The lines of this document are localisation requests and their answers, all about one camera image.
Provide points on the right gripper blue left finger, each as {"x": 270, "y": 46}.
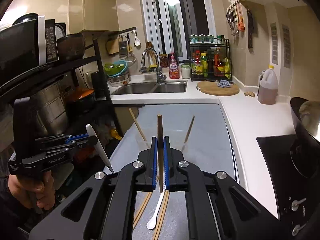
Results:
{"x": 104, "y": 206}

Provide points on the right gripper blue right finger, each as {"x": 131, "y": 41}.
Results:
{"x": 217, "y": 206}

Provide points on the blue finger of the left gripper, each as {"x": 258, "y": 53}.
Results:
{"x": 80, "y": 143}
{"x": 75, "y": 137}

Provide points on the white spoon striped handle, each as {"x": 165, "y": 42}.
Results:
{"x": 153, "y": 220}

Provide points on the lone wooden chopstick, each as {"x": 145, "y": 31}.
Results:
{"x": 188, "y": 133}

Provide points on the fork with white handle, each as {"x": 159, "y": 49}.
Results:
{"x": 99, "y": 148}

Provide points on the chrome kitchen faucet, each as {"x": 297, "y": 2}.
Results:
{"x": 160, "y": 77}

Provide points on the hanging kitchen tools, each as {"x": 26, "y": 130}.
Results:
{"x": 235, "y": 18}

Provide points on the person's left hand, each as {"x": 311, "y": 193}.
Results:
{"x": 20, "y": 188}

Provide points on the large steel pot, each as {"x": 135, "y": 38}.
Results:
{"x": 51, "y": 115}

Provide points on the black metal shelf rack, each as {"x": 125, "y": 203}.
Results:
{"x": 32, "y": 81}

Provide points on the grey textured table mat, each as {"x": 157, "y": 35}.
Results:
{"x": 208, "y": 147}

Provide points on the black gas stove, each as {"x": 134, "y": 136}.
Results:
{"x": 294, "y": 172}

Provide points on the green and blue bowls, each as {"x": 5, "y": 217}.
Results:
{"x": 115, "y": 69}

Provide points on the dark bowl on shelf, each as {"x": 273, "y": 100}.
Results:
{"x": 71, "y": 47}

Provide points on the stainless steel sink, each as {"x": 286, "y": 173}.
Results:
{"x": 152, "y": 87}

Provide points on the hanging metal grater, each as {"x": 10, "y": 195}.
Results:
{"x": 122, "y": 44}

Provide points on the black wok with lid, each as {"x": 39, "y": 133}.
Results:
{"x": 307, "y": 124}

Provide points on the microwave oven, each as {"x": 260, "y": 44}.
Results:
{"x": 30, "y": 42}

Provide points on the hanging white ladle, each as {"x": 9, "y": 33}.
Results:
{"x": 137, "y": 40}

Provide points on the round wooden cutting board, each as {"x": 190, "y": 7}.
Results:
{"x": 212, "y": 88}

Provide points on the red dish soap pouch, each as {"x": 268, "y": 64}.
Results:
{"x": 174, "y": 72}

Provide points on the blue dish cloth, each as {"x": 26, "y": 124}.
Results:
{"x": 224, "y": 84}

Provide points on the plastic jug of oil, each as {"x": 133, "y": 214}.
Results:
{"x": 267, "y": 86}

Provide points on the white jar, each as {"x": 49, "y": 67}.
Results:
{"x": 185, "y": 71}

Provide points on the black spice rack with bottles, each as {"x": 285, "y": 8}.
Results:
{"x": 210, "y": 58}

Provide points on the hanging cleaver knife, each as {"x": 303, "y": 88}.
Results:
{"x": 250, "y": 28}

